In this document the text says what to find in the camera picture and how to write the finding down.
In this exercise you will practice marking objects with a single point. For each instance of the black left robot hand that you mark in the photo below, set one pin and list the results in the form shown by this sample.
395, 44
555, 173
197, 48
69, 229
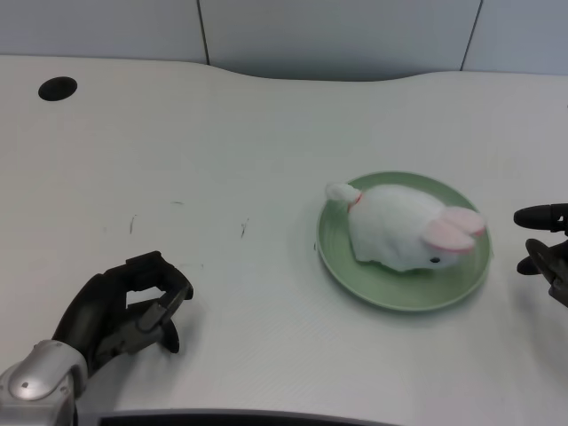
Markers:
115, 306

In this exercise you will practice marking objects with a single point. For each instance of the white rabbit plush doll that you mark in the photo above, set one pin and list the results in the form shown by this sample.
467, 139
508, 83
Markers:
399, 231

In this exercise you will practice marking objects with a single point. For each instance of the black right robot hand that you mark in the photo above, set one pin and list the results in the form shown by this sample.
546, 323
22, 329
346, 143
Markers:
548, 253

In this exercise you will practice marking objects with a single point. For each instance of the green round plate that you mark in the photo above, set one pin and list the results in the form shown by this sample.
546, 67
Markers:
346, 262

